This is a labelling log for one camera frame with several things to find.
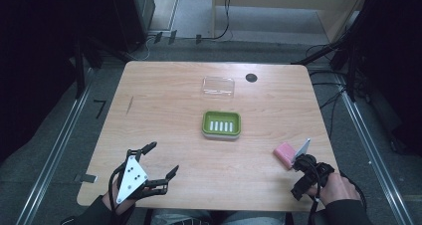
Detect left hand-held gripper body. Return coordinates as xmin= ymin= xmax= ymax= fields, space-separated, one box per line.
xmin=113 ymin=148 xmax=169 ymax=205

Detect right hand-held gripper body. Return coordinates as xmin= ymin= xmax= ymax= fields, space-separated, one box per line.
xmin=291 ymin=137 xmax=335 ymax=201

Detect pink soap bar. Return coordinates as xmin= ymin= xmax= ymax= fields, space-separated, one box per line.
xmin=273 ymin=141 xmax=298 ymax=170

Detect green soap dish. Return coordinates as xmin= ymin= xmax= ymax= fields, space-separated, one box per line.
xmin=201 ymin=110 xmax=242 ymax=140

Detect person's right hand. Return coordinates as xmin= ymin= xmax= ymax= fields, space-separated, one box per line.
xmin=307 ymin=172 xmax=361 ymax=207

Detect person's left hand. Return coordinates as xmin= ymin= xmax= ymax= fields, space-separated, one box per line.
xmin=102 ymin=180 xmax=136 ymax=216

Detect grey tape strip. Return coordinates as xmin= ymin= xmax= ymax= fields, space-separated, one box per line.
xmin=74 ymin=173 xmax=99 ymax=184

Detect clear plastic lid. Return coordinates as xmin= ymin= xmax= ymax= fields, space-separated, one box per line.
xmin=201 ymin=76 xmax=236 ymax=99

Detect black metal stand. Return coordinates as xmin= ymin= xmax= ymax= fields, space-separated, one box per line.
xmin=68 ymin=35 xmax=105 ymax=100

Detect black tripod stand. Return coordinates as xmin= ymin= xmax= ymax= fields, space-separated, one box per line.
xmin=292 ymin=0 xmax=386 ymax=104

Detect black cabinet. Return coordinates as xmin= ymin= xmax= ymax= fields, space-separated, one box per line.
xmin=108 ymin=0 xmax=156 ymax=53

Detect left hand-held gripper cable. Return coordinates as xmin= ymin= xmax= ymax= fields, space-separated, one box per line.
xmin=107 ymin=161 xmax=128 ymax=225

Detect metal floor rail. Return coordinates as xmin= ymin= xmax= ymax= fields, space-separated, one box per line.
xmin=14 ymin=69 xmax=96 ymax=225
xmin=337 ymin=85 xmax=416 ymax=225

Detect black floor cables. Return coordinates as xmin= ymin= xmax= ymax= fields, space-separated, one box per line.
xmin=305 ymin=44 xmax=371 ymax=140

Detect black hanging cable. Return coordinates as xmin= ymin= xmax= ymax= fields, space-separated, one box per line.
xmin=200 ymin=0 xmax=233 ymax=42

